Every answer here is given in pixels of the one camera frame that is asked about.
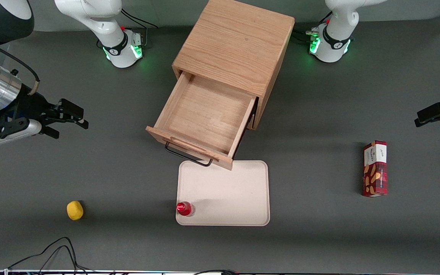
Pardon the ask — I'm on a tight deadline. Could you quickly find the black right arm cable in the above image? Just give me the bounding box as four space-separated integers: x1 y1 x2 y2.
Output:
0 36 41 96

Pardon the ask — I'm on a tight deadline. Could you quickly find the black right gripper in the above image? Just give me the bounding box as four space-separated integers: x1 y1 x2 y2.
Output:
2 90 89 139

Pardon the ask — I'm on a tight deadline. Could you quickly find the black right base cable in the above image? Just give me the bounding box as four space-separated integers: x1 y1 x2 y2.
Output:
120 8 159 48

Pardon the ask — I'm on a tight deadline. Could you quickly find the yellow lemon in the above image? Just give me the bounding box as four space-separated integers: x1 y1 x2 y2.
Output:
66 201 84 221

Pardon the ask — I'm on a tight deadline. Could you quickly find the black metal drawer handle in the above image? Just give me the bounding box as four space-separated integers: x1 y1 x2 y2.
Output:
165 141 214 167

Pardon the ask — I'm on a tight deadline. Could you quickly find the wooden drawer cabinet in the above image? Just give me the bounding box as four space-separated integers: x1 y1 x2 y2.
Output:
172 0 295 131

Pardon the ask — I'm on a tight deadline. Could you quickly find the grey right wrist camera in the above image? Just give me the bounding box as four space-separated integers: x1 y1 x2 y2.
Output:
0 118 45 148

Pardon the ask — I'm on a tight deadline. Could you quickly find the red capped bottle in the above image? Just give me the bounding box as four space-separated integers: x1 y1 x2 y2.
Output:
176 201 196 217

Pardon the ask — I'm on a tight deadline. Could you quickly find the wooden drawer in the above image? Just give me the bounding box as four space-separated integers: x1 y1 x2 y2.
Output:
146 71 258 171

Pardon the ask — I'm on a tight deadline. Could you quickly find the beige rectangular tray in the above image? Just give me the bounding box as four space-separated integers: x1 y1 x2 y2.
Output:
176 160 270 226

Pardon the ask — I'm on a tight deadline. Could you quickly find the red plaid cookie box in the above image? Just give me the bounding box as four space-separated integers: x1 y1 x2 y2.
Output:
362 140 388 197

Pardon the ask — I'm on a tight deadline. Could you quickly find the black left base cable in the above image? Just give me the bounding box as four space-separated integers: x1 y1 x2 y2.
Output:
292 11 333 40

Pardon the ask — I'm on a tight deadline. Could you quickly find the black base cable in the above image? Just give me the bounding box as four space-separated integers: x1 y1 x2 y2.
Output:
120 8 159 48
292 11 333 40

